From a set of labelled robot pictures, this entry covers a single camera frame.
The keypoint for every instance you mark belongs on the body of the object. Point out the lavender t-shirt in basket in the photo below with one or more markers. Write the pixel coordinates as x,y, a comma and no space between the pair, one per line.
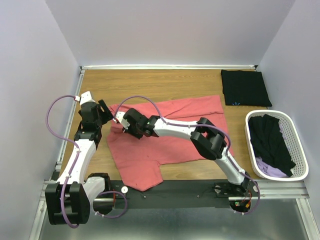
272,171

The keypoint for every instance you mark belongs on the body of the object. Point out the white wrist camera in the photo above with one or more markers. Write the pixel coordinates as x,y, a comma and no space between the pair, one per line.
86,97
119,116

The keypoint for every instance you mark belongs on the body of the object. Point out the folded black t-shirt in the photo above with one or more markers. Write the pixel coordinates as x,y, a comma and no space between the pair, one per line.
244,88

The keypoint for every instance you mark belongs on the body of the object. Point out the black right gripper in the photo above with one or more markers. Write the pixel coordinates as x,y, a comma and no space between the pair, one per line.
138,136

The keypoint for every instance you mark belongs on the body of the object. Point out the black t-shirt in basket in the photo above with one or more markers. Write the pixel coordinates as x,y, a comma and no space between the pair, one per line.
272,142

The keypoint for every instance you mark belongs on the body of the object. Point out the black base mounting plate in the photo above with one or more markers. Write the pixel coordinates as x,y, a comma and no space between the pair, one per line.
176,194

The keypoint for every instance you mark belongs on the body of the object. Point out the white table edge rail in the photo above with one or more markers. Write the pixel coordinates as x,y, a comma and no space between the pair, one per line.
167,67

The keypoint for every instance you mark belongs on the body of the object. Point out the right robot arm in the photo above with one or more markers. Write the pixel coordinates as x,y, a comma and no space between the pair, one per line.
209,141

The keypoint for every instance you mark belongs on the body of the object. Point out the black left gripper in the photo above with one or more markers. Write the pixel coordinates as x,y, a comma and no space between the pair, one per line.
107,114

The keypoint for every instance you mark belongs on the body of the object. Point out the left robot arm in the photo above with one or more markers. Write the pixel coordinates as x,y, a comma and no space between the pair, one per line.
70,199

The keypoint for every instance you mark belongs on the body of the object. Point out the pink t-shirt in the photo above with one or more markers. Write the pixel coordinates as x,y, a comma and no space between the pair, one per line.
138,160

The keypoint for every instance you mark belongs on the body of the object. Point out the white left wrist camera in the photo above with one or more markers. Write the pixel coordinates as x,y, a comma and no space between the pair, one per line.
86,97

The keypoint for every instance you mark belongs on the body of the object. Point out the white plastic laundry basket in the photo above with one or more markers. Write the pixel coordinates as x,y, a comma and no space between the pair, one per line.
292,142

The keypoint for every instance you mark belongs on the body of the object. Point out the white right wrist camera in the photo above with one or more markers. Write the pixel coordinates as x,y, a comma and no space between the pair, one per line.
119,116

